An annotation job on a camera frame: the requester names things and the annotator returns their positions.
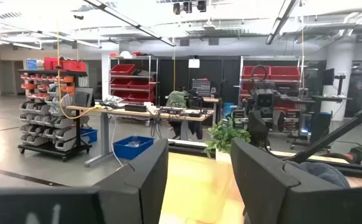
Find blue-grey knit beanie hat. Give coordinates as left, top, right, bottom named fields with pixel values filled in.
left=288, top=161, right=351, bottom=189

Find black ceiling camera cluster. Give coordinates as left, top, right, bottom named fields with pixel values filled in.
left=172, top=0, right=207, bottom=16

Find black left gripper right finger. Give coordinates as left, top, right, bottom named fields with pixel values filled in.
left=230, top=138, right=362, bottom=224

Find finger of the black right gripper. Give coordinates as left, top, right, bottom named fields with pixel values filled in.
left=247, top=108, right=271, bottom=147

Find white cable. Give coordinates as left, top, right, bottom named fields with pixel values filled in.
left=110, top=115, right=125, bottom=168

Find red storage bins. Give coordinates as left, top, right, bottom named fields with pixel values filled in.
left=43, top=56, right=87, bottom=73

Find green plant in white pot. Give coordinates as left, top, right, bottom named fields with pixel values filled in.
left=203, top=117, right=252, bottom=164

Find wheeled rack of small bins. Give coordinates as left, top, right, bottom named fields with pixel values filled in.
left=17, top=68, right=93, bottom=163

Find black tool organizer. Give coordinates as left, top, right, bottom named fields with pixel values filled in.
left=191, top=78, right=212, bottom=98

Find yellow cable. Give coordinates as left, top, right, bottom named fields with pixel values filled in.
left=55, top=21, right=102, bottom=121

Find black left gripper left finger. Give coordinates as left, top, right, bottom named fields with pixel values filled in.
left=0, top=138, right=169, bottom=224

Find black monitor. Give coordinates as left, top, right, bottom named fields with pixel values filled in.
left=322, top=68, right=336, bottom=86

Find blue barrel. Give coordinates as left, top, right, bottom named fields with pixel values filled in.
left=223, top=102, right=238, bottom=119

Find wooden desk with grey legs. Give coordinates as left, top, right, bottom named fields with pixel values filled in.
left=65, top=104, right=215, bottom=168

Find black ceiling light bar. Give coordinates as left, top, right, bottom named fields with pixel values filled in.
left=265, top=0, right=297, bottom=45
left=81, top=0, right=178, bottom=48

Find green backpack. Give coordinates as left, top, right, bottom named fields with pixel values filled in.
left=165, top=90, right=188, bottom=110

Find wire shelf with red bins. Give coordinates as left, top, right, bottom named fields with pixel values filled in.
left=108, top=55, right=160, bottom=106
left=237, top=55, right=303, bottom=131

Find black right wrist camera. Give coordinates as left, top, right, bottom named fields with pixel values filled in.
left=254, top=88, right=276, bottom=110

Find blue floor bin with plastic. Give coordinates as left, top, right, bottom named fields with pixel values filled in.
left=112, top=135, right=155, bottom=161

